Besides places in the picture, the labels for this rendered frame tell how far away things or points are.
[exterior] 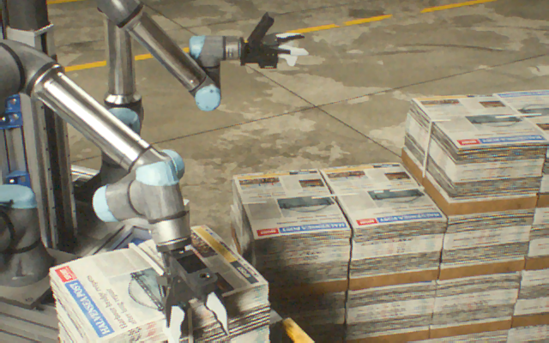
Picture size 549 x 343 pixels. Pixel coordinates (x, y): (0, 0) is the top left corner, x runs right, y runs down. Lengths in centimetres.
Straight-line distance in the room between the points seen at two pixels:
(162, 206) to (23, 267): 65
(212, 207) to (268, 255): 175
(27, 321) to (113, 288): 50
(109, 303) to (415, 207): 110
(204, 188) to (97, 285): 249
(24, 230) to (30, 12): 53
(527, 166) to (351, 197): 52
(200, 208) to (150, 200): 244
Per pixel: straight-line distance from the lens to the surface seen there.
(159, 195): 146
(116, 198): 153
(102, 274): 167
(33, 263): 203
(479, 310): 260
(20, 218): 195
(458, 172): 226
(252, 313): 165
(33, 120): 210
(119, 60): 238
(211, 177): 418
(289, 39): 243
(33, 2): 202
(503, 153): 230
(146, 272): 167
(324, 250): 223
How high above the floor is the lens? 199
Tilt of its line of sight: 27 degrees down
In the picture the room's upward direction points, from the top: 3 degrees clockwise
